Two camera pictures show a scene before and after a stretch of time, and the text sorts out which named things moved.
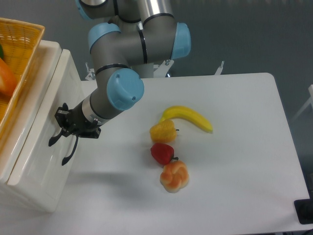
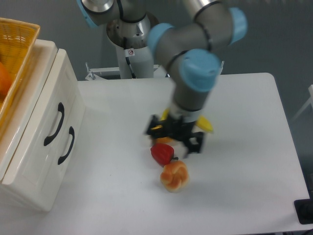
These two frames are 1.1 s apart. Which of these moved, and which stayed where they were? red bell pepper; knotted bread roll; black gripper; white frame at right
Moved: black gripper
Stayed: red bell pepper; white frame at right; knotted bread roll
